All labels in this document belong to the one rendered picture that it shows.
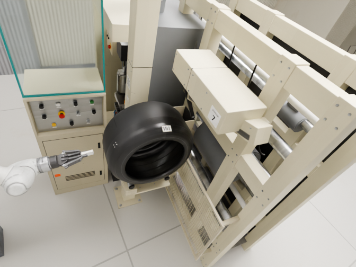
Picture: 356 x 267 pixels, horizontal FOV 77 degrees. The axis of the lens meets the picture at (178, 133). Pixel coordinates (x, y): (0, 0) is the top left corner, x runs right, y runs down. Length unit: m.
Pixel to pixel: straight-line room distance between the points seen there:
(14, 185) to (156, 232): 1.61
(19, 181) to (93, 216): 1.42
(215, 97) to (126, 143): 0.57
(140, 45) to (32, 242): 2.02
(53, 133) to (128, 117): 0.88
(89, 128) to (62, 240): 1.10
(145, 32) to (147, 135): 0.57
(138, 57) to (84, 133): 0.95
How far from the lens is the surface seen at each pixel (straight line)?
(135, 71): 1.46
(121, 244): 2.49
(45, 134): 2.10
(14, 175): 1.33
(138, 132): 1.29
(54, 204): 2.75
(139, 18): 1.33
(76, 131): 2.08
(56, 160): 1.46
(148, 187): 1.83
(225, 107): 1.06
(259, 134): 1.13
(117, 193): 2.71
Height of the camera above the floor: 2.36
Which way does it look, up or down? 43 degrees down
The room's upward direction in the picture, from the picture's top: 16 degrees clockwise
